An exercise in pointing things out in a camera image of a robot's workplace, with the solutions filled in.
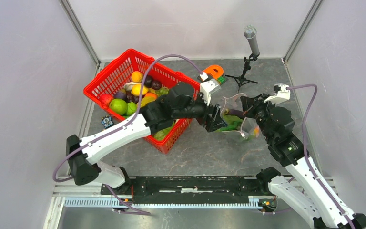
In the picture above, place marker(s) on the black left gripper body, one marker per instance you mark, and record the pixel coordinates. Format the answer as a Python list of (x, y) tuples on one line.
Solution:
[(204, 119)]

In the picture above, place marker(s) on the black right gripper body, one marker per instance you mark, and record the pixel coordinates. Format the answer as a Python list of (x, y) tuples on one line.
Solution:
[(259, 110)]

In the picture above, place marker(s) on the purple toy eggplant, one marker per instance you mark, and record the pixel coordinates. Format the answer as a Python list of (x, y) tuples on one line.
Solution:
[(234, 112)]

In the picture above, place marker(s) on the green toy leafy vegetable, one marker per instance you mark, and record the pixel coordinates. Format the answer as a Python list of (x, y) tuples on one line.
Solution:
[(245, 131)]

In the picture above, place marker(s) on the clear dotted zip bag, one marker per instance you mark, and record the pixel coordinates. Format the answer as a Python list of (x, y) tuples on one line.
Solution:
[(234, 102)]

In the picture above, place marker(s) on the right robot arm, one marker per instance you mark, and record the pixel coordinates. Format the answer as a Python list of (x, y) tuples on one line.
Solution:
[(319, 205)]

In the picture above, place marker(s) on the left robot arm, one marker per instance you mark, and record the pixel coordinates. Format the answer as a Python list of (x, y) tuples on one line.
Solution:
[(84, 155)]

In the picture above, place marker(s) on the orange letter e block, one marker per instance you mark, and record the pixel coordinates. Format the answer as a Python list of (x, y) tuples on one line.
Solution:
[(216, 72)]

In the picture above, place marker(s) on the black microphone tripod stand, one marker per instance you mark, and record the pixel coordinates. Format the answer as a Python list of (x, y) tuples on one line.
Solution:
[(242, 80)]

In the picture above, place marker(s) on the green toy grape bunch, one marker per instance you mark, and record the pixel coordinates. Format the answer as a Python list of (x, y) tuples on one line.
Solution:
[(162, 91)]

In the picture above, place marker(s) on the dark red passion fruit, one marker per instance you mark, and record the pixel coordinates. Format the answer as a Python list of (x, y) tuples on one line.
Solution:
[(156, 85)]

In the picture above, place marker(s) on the yellow toy starfruit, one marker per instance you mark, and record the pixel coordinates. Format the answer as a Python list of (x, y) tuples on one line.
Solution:
[(145, 101)]

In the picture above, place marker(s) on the dark avocado toy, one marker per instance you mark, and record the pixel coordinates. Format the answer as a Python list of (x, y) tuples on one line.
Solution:
[(147, 81)]

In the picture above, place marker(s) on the light green toy cabbage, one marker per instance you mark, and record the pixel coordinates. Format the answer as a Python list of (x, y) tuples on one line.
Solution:
[(131, 108)]

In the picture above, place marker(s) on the yellow toy lemon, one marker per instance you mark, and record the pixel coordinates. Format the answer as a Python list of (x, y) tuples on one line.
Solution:
[(138, 90)]

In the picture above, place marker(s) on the orange yellow round fruit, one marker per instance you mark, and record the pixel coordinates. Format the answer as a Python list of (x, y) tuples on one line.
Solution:
[(136, 77)]

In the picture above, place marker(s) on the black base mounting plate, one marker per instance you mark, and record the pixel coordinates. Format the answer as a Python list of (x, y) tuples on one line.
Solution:
[(193, 189)]

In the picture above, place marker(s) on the white toy garlic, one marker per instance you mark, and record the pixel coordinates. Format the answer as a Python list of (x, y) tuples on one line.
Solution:
[(128, 86)]

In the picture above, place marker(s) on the purple toy fig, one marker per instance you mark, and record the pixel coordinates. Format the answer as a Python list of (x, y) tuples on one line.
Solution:
[(121, 94)]

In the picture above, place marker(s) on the green toy apple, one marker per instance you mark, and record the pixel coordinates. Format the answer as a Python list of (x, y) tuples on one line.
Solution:
[(119, 106)]

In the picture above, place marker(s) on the grey microphone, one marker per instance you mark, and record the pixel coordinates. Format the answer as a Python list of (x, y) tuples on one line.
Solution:
[(250, 33)]

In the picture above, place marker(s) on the small cartoon owl paddle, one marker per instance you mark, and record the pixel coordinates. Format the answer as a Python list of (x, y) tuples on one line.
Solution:
[(107, 122)]

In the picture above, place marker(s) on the red plastic shopping basket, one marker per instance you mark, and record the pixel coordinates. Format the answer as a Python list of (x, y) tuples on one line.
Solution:
[(118, 72)]

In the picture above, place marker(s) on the red strawberry toy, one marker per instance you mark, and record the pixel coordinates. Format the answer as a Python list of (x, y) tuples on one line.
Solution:
[(105, 100)]

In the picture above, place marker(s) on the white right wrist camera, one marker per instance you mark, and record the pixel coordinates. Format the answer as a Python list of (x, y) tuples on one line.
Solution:
[(281, 94)]

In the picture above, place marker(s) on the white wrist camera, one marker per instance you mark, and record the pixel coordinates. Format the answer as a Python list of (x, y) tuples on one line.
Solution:
[(208, 86), (281, 94)]

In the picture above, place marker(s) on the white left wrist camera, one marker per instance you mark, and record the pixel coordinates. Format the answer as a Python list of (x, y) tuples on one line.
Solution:
[(208, 86)]

